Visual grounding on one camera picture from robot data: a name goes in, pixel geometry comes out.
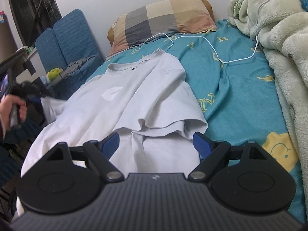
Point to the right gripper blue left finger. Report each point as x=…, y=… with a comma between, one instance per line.
x=109, y=145

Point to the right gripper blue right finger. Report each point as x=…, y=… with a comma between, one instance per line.
x=203, y=145

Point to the white t-shirt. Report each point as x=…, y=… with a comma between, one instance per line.
x=148, y=103

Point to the person's left hand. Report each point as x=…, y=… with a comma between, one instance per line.
x=7, y=104

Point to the white black desk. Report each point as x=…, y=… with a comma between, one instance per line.
x=20, y=65

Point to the green yellow plush toy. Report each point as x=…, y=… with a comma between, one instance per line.
x=51, y=76

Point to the green box on windowsill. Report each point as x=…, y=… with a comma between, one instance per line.
x=30, y=49

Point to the grey shark plush toy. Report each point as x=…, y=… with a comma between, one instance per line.
x=74, y=66

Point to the teal patterned bed sheet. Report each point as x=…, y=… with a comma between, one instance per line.
x=235, y=88

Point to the dark window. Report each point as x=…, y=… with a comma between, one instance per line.
x=33, y=17

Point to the checkered pillow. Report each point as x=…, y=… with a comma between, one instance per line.
x=156, y=19

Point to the light green fleece blanket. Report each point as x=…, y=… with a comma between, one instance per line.
x=280, y=26

